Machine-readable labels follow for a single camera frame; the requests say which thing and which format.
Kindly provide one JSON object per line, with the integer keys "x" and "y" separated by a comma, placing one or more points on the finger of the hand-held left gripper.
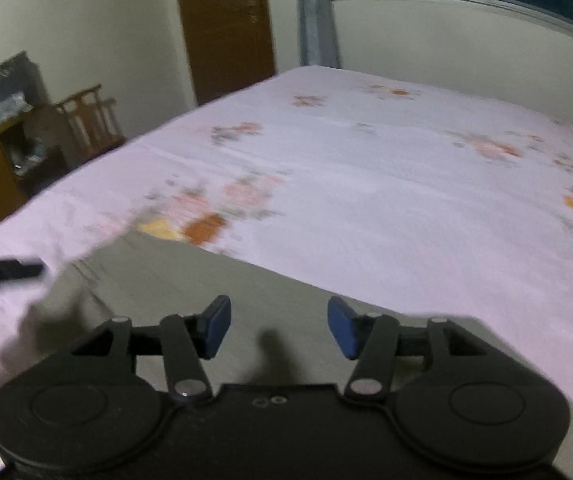
{"x": 1, "y": 271}

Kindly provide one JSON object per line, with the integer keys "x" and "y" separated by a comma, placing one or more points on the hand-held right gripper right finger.
{"x": 342, "y": 327}

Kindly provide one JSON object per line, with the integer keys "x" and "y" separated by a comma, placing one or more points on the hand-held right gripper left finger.
{"x": 217, "y": 324}

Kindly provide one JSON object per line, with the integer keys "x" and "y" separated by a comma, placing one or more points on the grey pants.
{"x": 276, "y": 300}

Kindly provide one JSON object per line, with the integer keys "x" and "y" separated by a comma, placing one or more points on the pink floral bed sheet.
{"x": 376, "y": 170}

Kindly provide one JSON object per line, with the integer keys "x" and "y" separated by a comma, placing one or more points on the grey box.
{"x": 14, "y": 77}

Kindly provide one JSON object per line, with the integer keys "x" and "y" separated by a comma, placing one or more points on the brown wooden door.
{"x": 226, "y": 25}

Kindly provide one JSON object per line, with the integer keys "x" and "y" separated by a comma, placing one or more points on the grey curtain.
{"x": 316, "y": 15}

